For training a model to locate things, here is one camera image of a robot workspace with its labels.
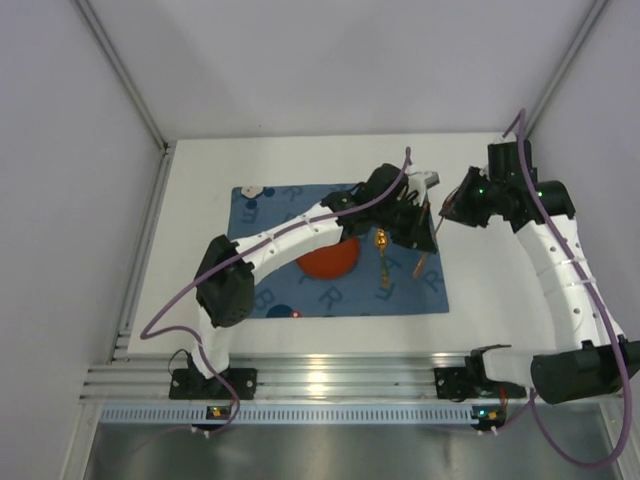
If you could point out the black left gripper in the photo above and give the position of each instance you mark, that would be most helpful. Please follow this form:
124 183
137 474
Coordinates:
420 232

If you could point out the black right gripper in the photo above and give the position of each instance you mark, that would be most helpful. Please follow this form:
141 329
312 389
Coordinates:
460 201

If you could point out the gold ornate spoon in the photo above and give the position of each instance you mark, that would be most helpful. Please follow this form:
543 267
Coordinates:
381 243

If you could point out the blue letter-print cloth napkin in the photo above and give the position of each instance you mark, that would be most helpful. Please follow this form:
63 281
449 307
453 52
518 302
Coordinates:
289 292

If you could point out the red round plastic plate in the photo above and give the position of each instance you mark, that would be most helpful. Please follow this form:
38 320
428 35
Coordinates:
331 262

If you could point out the copper-coloured fork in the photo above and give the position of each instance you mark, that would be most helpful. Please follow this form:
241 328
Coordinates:
425 236

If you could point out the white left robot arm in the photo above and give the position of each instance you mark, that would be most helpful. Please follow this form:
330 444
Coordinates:
231 270

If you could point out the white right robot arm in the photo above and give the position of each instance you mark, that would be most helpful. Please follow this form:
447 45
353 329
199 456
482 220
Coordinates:
542 217

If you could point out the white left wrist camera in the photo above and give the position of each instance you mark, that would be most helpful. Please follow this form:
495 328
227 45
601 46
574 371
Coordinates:
422 181

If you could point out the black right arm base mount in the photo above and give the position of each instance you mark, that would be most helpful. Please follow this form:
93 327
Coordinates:
458 384

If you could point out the aluminium front rail frame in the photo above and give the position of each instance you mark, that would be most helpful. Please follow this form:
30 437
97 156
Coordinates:
292 378

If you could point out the right aluminium corner post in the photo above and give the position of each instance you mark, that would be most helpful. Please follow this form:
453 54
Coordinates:
594 14

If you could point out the aluminium corner post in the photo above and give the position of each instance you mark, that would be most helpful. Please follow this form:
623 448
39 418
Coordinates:
99 33
594 14

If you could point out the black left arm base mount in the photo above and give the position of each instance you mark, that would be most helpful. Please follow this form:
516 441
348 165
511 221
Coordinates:
189 384

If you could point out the left aluminium corner post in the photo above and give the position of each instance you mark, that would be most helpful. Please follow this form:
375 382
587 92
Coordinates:
99 33

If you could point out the perforated white cable duct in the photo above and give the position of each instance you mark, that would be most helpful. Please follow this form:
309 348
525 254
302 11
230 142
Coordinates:
300 414

